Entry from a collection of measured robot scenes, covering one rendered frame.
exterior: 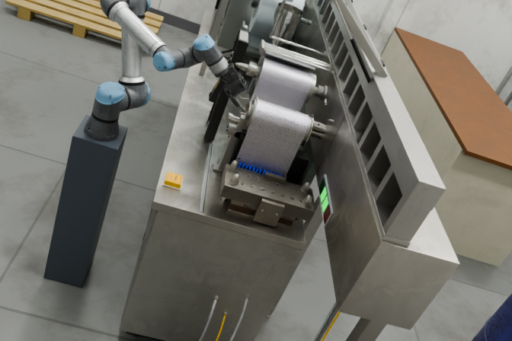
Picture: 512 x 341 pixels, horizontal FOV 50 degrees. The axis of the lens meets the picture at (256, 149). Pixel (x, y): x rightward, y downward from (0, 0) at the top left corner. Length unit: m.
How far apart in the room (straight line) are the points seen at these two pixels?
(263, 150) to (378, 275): 0.90
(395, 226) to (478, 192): 2.80
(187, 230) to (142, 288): 0.41
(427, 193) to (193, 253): 1.18
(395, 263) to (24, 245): 2.14
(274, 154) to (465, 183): 2.18
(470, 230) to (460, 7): 2.94
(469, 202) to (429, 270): 2.71
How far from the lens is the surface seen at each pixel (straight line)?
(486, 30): 6.83
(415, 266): 1.66
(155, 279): 2.51
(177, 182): 2.32
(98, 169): 2.53
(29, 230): 3.30
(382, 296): 1.73
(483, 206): 4.44
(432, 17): 6.59
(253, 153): 2.35
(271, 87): 2.47
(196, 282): 2.49
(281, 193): 2.30
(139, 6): 2.43
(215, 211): 2.27
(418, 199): 1.52
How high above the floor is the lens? 2.28
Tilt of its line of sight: 30 degrees down
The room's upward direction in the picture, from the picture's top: 23 degrees clockwise
